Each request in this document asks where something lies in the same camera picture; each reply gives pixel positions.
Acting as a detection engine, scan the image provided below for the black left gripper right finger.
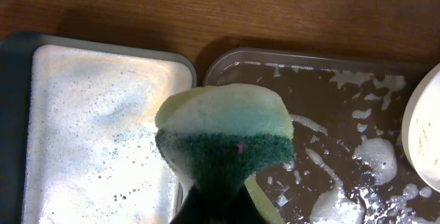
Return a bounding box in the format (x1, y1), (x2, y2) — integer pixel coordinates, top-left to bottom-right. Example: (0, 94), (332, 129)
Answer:
(226, 186), (268, 224)

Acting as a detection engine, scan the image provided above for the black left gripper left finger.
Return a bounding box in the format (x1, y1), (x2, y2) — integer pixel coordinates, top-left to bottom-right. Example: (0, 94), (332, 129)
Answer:
(170, 186), (212, 224)

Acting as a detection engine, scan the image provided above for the green yellow sponge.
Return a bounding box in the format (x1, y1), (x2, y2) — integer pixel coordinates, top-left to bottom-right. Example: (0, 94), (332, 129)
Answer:
(155, 83), (294, 202)

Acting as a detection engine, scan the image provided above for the dark brown plastic tray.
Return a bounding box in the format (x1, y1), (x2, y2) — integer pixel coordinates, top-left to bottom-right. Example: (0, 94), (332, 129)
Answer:
(203, 48), (439, 223)

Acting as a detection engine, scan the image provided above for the grey tray with soapy water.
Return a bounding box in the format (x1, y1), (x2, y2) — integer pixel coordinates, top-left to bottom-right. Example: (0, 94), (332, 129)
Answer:
(1, 32), (197, 223)

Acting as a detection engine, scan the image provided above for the white plate at tray corner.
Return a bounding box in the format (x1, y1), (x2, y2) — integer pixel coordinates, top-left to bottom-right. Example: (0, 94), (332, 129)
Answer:
(401, 65), (439, 191)

